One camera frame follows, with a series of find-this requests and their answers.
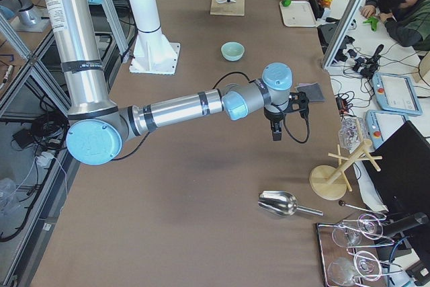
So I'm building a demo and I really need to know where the white ceramic spoon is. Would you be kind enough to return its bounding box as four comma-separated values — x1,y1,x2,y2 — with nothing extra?
215,0,236,4

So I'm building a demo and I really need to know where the light green bowl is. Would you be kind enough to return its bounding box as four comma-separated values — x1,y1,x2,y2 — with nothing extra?
220,42,245,62

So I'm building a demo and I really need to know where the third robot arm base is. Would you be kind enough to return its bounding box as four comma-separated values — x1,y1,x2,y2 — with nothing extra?
1,0,49,32

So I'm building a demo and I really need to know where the bamboo cutting board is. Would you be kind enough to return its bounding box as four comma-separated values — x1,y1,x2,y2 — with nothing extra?
210,0,245,17

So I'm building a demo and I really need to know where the grey folded cloth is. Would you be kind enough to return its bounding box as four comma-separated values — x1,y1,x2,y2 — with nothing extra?
295,83,325,102

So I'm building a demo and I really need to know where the green lime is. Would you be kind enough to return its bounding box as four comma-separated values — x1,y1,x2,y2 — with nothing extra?
282,0,292,7

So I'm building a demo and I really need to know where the clear glass jar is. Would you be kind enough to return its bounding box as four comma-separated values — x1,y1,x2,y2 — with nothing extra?
338,117,369,151

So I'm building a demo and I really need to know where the cream rabbit tray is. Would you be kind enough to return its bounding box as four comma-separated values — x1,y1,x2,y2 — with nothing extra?
279,1,316,28

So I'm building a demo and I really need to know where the metal scoop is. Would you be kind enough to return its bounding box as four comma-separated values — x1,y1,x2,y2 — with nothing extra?
257,190,324,216

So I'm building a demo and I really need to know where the wooden mug tree stand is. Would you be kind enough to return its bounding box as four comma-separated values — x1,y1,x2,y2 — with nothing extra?
309,118,382,200

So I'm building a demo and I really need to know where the lower teach pendant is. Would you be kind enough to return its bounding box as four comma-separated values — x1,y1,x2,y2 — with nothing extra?
365,110,409,149

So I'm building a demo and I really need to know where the teach pendant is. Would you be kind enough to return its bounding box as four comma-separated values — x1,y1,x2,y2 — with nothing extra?
365,110,409,149
372,73,423,116

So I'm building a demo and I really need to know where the upper teach pendant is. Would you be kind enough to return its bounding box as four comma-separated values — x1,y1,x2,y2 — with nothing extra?
372,73,423,116

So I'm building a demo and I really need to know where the upper wine glass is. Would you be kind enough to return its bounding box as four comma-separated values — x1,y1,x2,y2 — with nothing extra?
331,213,383,247

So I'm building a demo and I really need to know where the wine glass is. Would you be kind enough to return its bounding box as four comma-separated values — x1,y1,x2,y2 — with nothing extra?
331,213,383,247
327,251,382,286

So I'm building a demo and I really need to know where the black monitor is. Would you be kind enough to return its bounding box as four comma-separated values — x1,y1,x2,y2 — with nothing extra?
370,121,429,214

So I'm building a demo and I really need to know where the green plastic toy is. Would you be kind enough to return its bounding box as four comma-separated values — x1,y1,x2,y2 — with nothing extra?
363,16,380,32

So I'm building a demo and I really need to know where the lower wine glass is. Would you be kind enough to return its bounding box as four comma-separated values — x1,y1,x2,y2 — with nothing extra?
327,251,382,286

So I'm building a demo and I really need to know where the seated person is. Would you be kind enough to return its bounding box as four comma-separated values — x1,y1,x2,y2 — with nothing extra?
360,0,429,52

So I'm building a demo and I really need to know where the black power adapter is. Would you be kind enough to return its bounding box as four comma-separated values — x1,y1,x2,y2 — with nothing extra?
13,128,34,149

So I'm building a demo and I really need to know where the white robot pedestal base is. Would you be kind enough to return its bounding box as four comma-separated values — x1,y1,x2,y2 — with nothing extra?
129,0,180,75

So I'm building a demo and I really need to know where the wire glass rack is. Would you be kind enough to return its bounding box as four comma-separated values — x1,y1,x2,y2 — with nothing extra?
316,212,404,286

